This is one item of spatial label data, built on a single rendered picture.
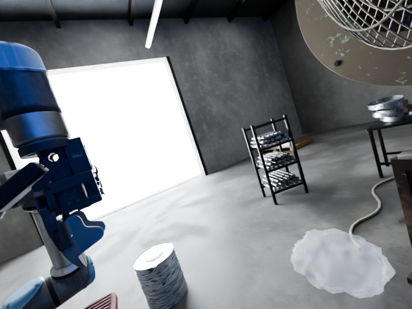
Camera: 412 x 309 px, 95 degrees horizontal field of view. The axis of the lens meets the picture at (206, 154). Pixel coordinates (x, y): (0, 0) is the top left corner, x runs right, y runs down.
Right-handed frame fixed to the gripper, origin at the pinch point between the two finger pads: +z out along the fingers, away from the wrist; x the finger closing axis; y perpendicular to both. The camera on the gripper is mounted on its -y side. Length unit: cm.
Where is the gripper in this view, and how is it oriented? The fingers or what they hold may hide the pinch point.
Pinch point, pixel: (76, 262)
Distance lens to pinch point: 42.2
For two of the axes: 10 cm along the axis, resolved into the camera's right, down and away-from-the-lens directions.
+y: 8.6, -3.2, 4.1
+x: -4.1, 0.6, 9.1
